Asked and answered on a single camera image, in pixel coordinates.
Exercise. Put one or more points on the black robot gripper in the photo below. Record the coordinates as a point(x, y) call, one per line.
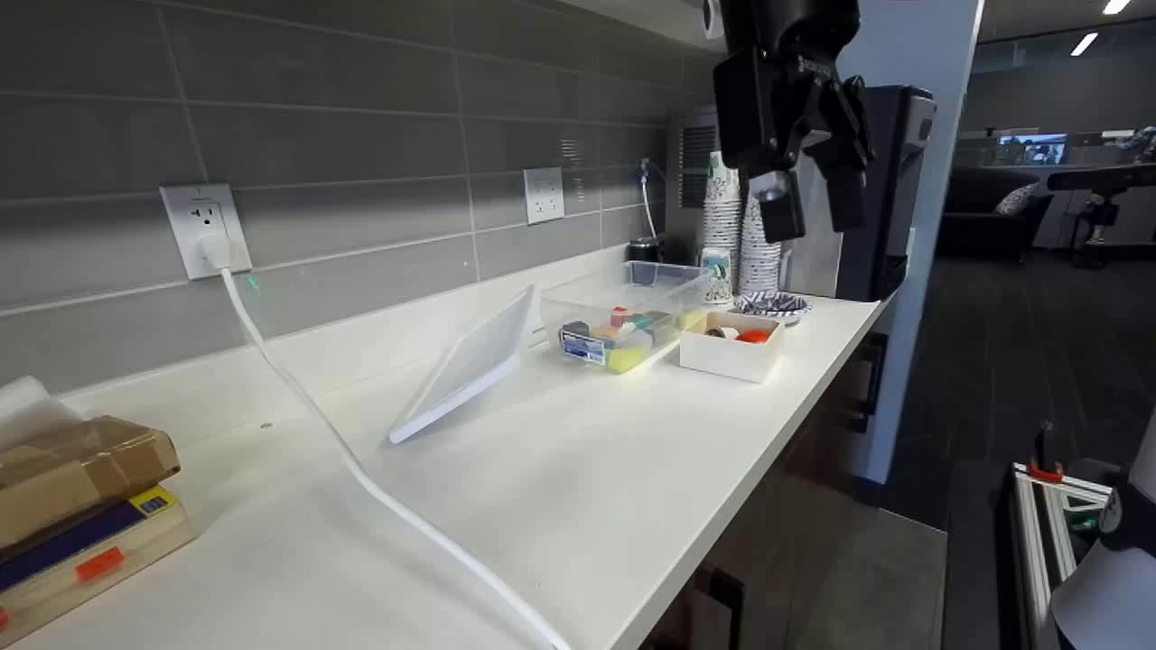
point(774, 88)

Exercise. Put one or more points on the small wooden box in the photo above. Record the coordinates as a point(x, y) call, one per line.
point(715, 347)

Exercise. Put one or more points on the clear plastic container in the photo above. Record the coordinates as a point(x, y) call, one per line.
point(631, 303)

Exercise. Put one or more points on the stack of paper cups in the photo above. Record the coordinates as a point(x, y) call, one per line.
point(731, 238)

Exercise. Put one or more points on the patterned paper plate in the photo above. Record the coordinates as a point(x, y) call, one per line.
point(772, 303)

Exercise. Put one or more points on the red soft ball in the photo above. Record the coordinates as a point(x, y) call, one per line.
point(757, 334)

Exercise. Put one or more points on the yellow sponge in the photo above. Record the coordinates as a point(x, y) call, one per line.
point(627, 359)

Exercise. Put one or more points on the white wall outlet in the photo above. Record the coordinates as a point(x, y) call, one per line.
point(545, 191)
point(209, 227)

